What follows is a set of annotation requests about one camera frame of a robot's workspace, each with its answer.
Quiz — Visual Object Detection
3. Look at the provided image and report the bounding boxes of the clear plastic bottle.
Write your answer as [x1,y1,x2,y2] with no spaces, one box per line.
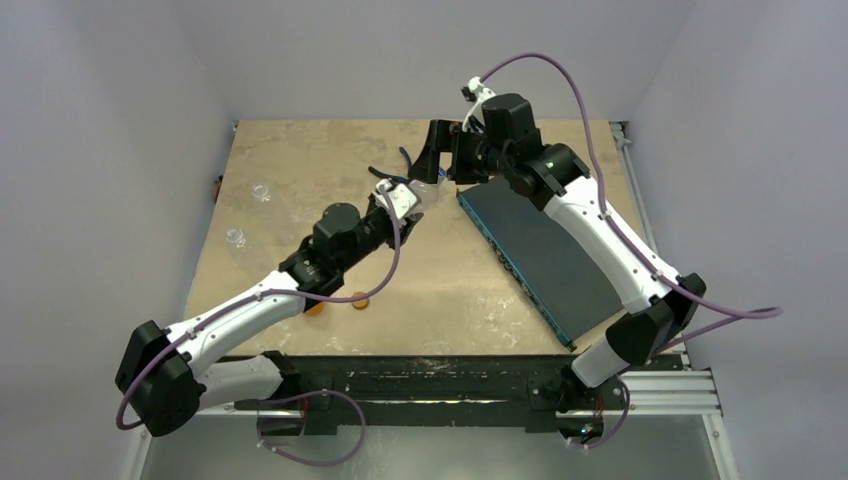
[407,180,443,214]

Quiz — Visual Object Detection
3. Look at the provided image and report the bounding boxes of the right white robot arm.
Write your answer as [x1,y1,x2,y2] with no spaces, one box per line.
[408,93,706,407]

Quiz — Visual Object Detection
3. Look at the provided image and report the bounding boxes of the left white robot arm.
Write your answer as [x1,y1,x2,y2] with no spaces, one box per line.
[115,193,423,437]

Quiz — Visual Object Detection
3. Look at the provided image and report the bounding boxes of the orange bottle cap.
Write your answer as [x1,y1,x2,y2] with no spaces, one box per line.
[350,292,370,310]

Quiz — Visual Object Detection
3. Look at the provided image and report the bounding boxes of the orange juice bottle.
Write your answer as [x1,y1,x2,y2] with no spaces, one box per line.
[304,302,325,316]

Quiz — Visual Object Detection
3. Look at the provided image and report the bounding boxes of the clear bottle far left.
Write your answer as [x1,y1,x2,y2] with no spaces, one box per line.
[251,184,272,203]

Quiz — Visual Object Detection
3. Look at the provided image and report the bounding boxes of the clear bottle near left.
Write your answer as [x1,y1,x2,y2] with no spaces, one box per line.
[225,228,247,249]

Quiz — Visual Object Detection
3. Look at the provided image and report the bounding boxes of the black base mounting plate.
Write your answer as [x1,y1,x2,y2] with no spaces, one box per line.
[234,354,626,442]

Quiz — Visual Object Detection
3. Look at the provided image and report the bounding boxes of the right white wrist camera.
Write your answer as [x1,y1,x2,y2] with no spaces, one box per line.
[461,76,497,132]

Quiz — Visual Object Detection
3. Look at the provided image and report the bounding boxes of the blue handled pliers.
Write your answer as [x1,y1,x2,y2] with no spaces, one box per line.
[367,146,413,183]

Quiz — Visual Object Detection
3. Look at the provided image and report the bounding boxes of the dark network switch box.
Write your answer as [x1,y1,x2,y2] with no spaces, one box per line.
[456,178,622,352]

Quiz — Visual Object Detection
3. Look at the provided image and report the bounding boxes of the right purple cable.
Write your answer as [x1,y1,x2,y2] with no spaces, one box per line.
[480,52,783,352]

